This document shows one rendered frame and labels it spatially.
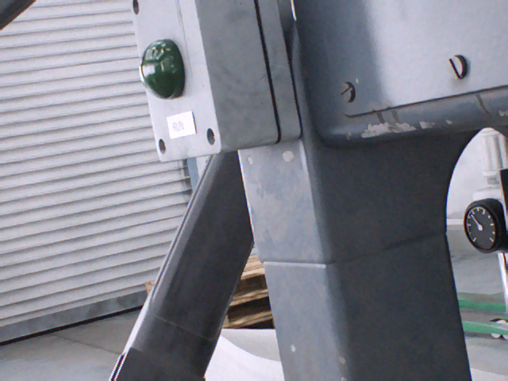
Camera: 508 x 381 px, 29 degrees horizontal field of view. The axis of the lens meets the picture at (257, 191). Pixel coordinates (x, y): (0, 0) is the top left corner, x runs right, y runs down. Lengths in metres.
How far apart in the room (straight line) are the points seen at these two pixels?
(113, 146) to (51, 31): 1.06
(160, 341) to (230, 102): 0.27
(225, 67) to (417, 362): 0.18
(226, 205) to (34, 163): 7.53
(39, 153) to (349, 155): 7.79
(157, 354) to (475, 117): 0.36
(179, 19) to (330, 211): 0.12
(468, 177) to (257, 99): 7.94
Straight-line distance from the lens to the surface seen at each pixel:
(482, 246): 0.70
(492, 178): 0.70
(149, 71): 0.48
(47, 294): 8.26
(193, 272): 0.71
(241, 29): 0.47
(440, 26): 0.40
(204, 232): 0.72
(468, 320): 5.48
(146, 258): 8.53
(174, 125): 0.50
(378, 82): 0.44
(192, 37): 0.47
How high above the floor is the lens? 1.24
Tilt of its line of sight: 3 degrees down
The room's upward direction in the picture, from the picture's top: 10 degrees counter-clockwise
